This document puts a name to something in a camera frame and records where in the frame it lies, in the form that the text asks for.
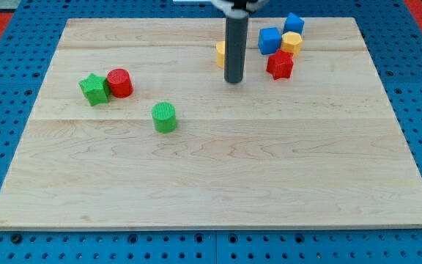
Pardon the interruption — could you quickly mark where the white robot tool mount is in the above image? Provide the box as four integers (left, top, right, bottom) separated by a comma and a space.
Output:
210, 0, 269, 12

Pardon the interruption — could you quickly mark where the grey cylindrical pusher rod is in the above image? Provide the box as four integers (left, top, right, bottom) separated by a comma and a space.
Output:
224, 10, 248, 84

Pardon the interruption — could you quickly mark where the yellow heart block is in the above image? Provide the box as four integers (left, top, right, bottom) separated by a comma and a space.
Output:
215, 41, 225, 69

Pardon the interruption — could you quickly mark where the red star block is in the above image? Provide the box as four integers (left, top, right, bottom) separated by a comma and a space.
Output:
266, 49, 294, 80

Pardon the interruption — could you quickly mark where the green star block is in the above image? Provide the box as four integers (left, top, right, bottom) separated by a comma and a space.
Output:
78, 73, 111, 106

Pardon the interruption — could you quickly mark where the blue cube block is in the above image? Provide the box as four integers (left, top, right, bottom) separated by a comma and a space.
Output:
258, 27, 282, 55

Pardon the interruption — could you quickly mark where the blue block rear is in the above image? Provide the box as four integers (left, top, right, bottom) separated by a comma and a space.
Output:
283, 12, 305, 34

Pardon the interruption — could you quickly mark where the yellow hexagon block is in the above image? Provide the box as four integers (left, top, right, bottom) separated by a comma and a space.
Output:
280, 32, 303, 57

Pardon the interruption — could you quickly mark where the green cylinder block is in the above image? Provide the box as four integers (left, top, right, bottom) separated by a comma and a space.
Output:
152, 102, 177, 133

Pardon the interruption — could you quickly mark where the red cylinder block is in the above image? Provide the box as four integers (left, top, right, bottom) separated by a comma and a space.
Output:
107, 68, 133, 98

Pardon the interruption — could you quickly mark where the wooden board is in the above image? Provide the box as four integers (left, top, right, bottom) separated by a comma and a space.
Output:
0, 18, 422, 231

